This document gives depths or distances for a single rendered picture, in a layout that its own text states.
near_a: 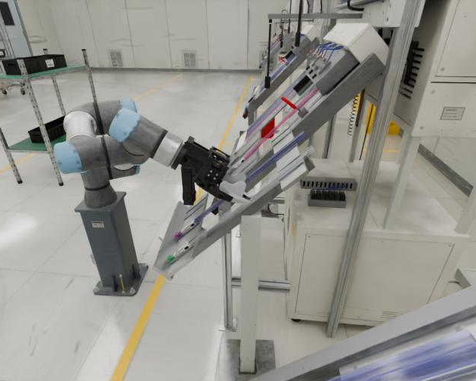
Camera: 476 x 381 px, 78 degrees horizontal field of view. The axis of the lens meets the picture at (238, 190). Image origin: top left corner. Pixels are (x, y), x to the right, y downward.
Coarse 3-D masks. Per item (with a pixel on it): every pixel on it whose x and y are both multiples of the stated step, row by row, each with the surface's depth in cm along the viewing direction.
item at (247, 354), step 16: (256, 224) 89; (256, 240) 92; (256, 256) 95; (256, 272) 98; (256, 288) 102; (256, 304) 106; (256, 320) 110; (240, 336) 116; (224, 352) 135; (240, 352) 120; (256, 352) 135; (272, 352) 135; (224, 368) 129; (240, 368) 126; (256, 368) 129; (272, 368) 129
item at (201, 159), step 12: (192, 144) 66; (180, 156) 66; (192, 156) 68; (204, 156) 68; (216, 156) 70; (228, 156) 73; (192, 168) 69; (204, 168) 67; (216, 168) 69; (228, 168) 67; (204, 180) 69; (216, 180) 70
